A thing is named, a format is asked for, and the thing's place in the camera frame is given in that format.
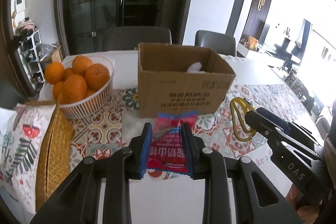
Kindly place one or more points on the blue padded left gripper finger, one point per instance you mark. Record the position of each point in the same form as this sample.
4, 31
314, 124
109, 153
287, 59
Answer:
234, 186
97, 191

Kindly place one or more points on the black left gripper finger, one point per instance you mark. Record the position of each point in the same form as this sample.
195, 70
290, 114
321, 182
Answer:
291, 129
275, 135

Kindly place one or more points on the yellow carabiner toy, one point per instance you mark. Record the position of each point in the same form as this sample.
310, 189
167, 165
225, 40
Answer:
239, 107

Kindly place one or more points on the white plush toy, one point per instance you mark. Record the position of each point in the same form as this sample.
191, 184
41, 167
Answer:
195, 68

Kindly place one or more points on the pink snack packet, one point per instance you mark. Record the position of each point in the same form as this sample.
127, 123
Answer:
167, 150

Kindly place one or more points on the person's right hand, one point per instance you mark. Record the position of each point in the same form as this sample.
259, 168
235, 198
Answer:
308, 213

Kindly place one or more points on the woven wicker tissue box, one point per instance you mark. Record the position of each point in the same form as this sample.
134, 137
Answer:
53, 165

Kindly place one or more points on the dark grey chair right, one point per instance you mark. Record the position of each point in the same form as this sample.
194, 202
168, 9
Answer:
220, 43

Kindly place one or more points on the dark grey chair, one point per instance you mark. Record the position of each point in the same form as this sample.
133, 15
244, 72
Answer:
127, 38
220, 43

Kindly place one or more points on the floral fabric cover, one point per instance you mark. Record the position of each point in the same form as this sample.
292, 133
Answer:
21, 145

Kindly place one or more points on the white plastic fruit basket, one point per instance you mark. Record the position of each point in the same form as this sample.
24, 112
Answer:
94, 99

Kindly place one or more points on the brown cardboard box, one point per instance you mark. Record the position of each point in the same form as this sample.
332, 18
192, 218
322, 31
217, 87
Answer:
164, 86

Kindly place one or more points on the orange fruit front large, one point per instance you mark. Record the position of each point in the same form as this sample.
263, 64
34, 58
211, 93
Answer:
74, 89

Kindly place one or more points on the dark chair near left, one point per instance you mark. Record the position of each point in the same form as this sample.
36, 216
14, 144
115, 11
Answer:
9, 96

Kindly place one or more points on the orange fruit right top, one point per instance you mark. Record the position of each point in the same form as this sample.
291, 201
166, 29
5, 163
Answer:
96, 76

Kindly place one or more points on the orange fruit left outer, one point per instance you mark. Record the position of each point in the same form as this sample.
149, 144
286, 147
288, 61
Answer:
54, 73

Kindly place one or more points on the white shoe rack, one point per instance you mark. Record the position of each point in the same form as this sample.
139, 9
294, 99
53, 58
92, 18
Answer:
30, 55

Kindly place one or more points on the dark grey chair left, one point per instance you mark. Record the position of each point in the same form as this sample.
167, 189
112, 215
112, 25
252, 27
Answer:
127, 38

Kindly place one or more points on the dark wall panel with logo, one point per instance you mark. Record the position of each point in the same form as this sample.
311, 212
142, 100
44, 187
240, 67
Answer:
257, 15

